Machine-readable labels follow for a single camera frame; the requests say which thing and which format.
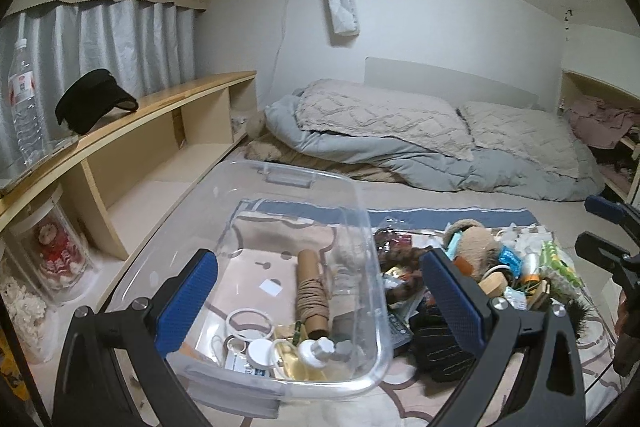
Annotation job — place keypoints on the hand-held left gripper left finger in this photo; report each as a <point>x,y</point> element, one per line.
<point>187,302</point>

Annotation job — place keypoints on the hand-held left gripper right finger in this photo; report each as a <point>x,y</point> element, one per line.
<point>452,302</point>

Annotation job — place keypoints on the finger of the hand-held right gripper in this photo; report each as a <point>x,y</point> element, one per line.
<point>600,249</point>
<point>597,205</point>

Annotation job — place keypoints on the clear plastic storage bin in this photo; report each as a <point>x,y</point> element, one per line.
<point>360,217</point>

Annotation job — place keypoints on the wooden block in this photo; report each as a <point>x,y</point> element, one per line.
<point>492,285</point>

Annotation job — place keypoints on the black knit cloth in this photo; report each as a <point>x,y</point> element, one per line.
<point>440,344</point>

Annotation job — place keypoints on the black bristle brush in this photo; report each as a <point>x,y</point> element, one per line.
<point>582,313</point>

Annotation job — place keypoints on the small tape roll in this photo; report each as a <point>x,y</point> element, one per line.
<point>235,347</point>

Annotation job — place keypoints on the brown plush toy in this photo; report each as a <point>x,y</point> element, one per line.
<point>475,239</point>

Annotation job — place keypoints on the white packet with blue print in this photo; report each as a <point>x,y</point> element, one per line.
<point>240,366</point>

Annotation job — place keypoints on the pink clothes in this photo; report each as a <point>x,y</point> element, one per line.
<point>600,122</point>

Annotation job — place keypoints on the white square sticker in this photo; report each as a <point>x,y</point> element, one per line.
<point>272,289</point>

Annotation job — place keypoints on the white round lid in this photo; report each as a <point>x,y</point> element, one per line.
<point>260,353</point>

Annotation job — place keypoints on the beige and blue printed rug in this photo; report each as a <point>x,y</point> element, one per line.
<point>450,212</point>

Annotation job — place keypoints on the clear plastic bag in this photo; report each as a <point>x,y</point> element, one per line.
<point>395,227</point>

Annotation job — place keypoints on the beige quilted pillow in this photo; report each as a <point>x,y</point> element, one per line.
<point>525,132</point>

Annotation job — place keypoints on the small wooden shelf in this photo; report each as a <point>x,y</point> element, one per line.
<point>570,92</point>

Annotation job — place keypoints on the cardboard tube with twine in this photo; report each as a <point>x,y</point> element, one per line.
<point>312,287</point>

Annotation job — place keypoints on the small white-capped bottle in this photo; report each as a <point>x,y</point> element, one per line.
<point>300,362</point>

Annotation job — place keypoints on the grey duvet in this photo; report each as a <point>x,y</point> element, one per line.
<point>450,167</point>

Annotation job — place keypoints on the clear jar with red doll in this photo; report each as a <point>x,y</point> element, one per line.
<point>50,247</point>

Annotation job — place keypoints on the white flower cluster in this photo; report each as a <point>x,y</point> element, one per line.
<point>22,307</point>

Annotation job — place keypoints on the brown furry blanket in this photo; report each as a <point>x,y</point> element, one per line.
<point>265,152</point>

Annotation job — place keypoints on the long wooden shelf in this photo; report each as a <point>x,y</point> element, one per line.
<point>150,117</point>

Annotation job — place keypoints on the small beige stuffed toy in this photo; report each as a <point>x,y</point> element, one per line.
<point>256,124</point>

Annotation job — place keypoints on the yellow box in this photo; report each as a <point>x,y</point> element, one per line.
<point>6,362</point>

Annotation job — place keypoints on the beige quilted blanket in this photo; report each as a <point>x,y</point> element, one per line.
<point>375,117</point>

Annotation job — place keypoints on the black visor cap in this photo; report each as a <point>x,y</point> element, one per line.
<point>90,102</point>

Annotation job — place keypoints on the clear water bottle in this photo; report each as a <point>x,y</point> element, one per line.
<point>25,107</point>

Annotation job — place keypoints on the grey curtain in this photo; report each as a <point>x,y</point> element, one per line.
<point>125,42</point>

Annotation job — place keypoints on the hanging white bag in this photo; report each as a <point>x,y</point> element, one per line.
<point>342,7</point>

